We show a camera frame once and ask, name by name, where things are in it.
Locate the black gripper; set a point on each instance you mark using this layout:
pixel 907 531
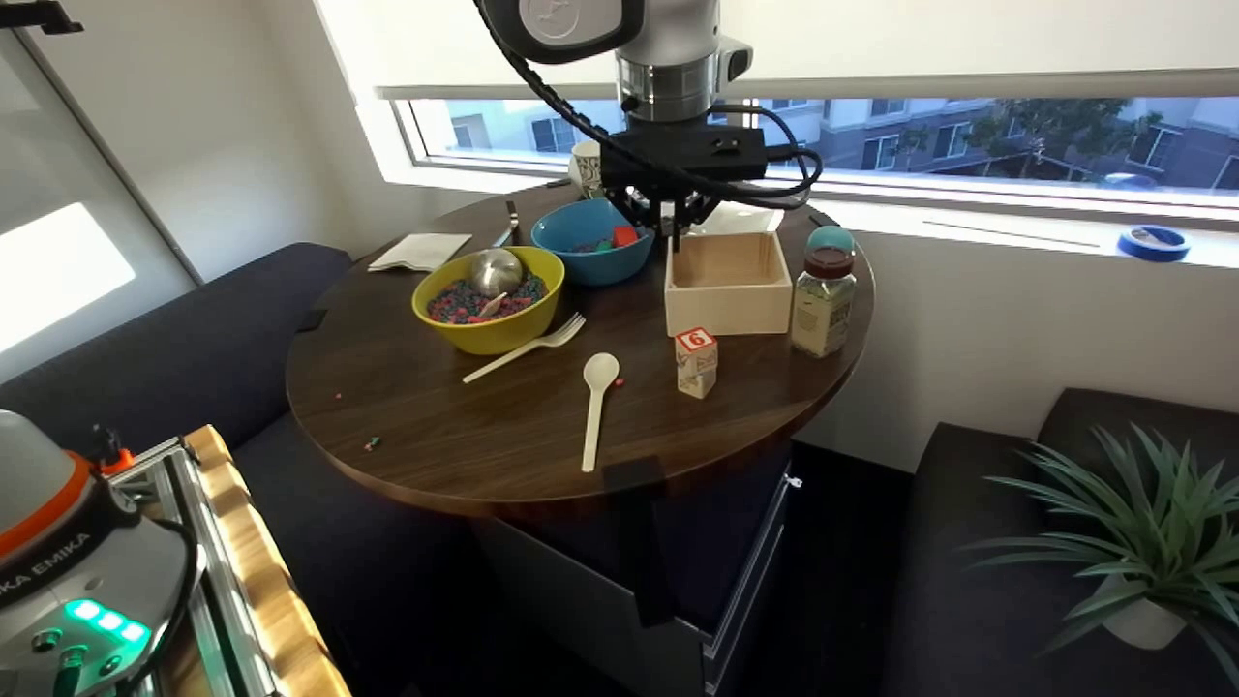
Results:
pixel 675 186

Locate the red block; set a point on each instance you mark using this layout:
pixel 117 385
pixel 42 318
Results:
pixel 624 236

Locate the light wooden box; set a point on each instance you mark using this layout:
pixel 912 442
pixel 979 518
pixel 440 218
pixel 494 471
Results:
pixel 730 310

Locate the blue bowl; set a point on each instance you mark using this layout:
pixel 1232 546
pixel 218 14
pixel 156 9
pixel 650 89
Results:
pixel 573 266

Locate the yellow bowl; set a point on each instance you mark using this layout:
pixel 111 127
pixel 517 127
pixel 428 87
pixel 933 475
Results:
pixel 485 340

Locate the white folded towel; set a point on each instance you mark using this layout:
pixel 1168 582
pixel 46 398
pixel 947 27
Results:
pixel 747 218

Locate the small carton with red top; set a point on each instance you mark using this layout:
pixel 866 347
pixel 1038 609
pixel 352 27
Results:
pixel 694 368

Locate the glass spice jar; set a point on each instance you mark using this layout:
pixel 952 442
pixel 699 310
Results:
pixel 822 310

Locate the white plastic spoon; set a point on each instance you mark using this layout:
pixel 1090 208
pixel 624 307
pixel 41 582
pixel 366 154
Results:
pixel 598 381

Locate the metal ladle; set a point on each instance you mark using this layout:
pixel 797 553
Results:
pixel 495 274

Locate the small light spoon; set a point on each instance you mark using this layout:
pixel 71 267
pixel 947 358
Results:
pixel 494 307

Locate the colourful beads pile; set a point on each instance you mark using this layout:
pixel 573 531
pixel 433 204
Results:
pixel 455 307

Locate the flat white napkin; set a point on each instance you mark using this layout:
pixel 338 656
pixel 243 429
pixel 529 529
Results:
pixel 415 252

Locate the round dark wooden table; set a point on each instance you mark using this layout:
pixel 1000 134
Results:
pixel 440 429

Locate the white roller blind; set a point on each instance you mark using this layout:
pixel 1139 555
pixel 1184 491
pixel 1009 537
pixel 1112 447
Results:
pixel 970 44

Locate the grey cabinet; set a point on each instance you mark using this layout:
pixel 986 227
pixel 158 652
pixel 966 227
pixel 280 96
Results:
pixel 722 607

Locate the dark fabric armchair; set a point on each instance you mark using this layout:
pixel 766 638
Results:
pixel 952 593

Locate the blue lid on sill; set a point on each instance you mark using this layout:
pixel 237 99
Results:
pixel 1151 247

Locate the dark grey fabric sofa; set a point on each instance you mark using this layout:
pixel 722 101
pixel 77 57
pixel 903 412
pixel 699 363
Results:
pixel 169 349

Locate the wood edged robot stand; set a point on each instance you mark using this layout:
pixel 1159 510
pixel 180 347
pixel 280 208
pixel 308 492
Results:
pixel 251 567

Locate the green spiky plant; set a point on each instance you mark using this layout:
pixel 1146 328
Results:
pixel 1137 542

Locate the white plant pot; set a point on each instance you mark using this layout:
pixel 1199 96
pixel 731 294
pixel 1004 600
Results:
pixel 1144 624

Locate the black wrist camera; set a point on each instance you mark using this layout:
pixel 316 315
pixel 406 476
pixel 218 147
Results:
pixel 689 147

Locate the black mount bracket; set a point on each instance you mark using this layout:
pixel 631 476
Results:
pixel 41 18

